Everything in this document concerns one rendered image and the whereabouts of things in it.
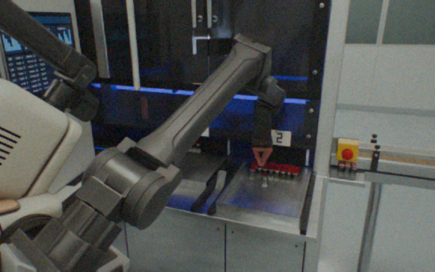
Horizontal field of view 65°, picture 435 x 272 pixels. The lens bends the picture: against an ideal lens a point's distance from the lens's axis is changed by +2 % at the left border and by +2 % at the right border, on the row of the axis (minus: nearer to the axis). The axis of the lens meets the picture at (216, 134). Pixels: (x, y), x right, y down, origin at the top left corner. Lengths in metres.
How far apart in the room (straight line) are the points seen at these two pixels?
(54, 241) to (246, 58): 0.43
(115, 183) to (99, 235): 0.07
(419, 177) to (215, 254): 0.93
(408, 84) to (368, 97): 0.58
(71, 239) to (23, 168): 0.15
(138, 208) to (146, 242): 1.41
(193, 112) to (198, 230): 1.16
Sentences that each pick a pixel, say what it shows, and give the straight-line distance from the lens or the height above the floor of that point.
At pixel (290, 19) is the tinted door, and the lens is 1.26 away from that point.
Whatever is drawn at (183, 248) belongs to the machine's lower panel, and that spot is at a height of 0.39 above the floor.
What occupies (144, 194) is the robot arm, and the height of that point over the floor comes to 1.25.
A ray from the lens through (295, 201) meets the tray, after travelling 1.17.
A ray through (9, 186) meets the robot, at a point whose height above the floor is 1.25.
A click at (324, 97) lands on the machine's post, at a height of 1.19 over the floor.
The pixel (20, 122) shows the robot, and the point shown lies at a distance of 0.52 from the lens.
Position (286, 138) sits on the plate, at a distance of 1.32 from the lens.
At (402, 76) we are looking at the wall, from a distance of 5.98.
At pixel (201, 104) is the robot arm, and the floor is 1.33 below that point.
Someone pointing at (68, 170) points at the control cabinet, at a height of 0.86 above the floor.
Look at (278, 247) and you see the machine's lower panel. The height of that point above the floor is 0.51.
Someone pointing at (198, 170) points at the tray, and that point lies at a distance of 1.36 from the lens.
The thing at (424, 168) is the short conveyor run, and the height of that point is 0.92.
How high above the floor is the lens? 1.47
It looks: 19 degrees down
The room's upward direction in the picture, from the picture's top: straight up
